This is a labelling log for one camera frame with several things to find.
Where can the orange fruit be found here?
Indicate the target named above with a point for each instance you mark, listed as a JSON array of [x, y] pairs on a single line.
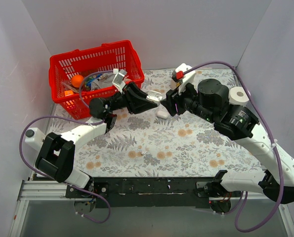
[[76, 81]]

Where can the red plastic shopping basket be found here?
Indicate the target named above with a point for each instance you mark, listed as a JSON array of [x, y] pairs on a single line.
[[90, 62]]

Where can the white oval earbud charging case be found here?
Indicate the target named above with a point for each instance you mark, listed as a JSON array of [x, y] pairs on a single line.
[[162, 114]]

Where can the floral patterned table mat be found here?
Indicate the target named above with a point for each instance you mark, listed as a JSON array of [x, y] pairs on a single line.
[[177, 146]]

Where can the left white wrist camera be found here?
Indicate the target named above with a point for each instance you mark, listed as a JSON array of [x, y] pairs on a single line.
[[118, 79]]

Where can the white box with grey knob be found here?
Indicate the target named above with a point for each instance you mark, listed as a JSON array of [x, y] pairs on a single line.
[[34, 137]]

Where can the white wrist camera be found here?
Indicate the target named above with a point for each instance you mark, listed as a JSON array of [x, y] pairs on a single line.
[[183, 78], [118, 79]]

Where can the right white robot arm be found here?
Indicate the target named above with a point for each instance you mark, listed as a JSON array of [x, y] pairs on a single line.
[[242, 126]]

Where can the grey crumpled snack bag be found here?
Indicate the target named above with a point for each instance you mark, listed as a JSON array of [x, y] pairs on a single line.
[[101, 81]]

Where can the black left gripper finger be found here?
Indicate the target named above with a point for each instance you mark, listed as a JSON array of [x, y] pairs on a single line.
[[134, 93], [139, 105]]

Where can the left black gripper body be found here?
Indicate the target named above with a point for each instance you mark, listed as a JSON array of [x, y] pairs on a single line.
[[129, 98]]

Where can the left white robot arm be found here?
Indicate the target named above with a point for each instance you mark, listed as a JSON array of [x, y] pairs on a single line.
[[56, 157]]

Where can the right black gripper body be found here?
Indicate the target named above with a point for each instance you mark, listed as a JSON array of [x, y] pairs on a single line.
[[176, 103]]

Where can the white toilet roll blue wrap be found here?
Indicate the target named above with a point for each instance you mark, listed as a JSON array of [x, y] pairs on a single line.
[[237, 96]]

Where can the brown topped paper roll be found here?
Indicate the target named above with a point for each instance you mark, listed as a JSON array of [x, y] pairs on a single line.
[[173, 83]]

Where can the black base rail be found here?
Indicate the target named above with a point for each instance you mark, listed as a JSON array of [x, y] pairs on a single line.
[[151, 191]]

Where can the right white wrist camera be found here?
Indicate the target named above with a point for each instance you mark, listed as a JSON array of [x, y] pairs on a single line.
[[183, 78]]

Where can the small orange box in basket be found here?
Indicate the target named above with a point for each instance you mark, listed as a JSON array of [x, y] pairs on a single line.
[[68, 93]]

